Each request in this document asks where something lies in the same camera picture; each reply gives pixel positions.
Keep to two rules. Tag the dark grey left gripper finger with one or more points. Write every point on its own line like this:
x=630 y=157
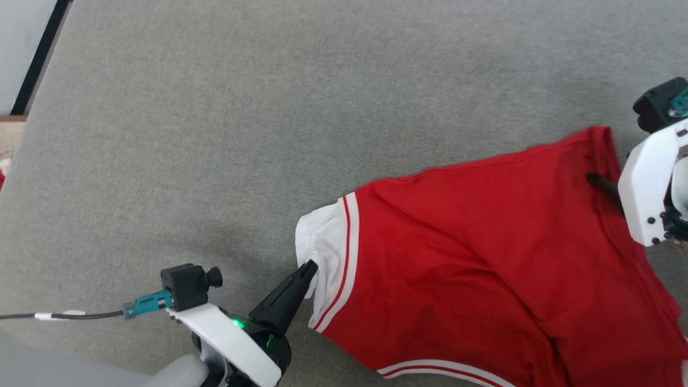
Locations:
x=285 y=298

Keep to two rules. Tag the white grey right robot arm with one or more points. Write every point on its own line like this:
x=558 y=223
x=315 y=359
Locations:
x=680 y=185

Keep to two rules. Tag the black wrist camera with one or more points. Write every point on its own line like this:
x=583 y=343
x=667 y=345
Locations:
x=185 y=286
x=656 y=107

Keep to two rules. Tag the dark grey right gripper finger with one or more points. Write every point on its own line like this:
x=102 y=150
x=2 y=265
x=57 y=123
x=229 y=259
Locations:
x=604 y=187

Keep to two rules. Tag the red and white shirt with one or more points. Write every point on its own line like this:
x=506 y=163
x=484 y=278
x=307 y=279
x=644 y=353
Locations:
x=484 y=258

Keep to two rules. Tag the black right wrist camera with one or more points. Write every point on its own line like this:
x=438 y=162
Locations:
x=656 y=107

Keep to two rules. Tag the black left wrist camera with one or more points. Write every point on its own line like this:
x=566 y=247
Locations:
x=185 y=286

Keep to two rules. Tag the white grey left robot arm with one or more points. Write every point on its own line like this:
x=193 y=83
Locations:
x=180 y=373

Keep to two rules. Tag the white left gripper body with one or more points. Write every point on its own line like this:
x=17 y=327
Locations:
x=231 y=344

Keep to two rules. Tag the black baseboard strip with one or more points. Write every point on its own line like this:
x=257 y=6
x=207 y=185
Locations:
x=40 y=56

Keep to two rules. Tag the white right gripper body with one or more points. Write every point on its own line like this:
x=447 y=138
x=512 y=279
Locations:
x=645 y=183

